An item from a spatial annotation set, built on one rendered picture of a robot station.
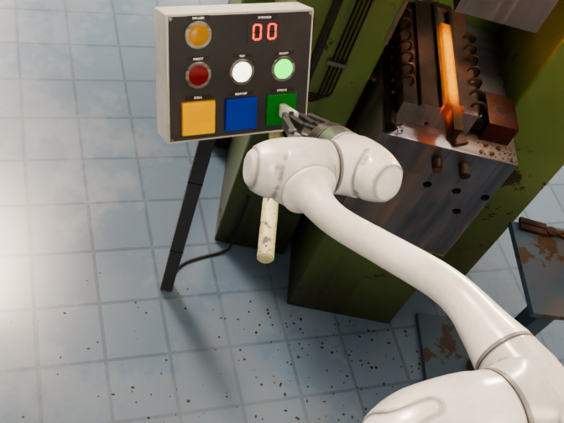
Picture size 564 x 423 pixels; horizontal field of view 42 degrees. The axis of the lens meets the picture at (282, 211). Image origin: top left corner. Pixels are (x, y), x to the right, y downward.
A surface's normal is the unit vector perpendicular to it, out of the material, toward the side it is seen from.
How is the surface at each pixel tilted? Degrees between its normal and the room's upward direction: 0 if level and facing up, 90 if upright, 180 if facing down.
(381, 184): 57
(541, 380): 19
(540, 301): 0
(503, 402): 10
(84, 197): 0
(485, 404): 2
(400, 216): 90
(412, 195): 90
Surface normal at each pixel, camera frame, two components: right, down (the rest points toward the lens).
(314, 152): 0.33, -0.67
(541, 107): -0.07, 0.79
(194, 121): 0.43, 0.41
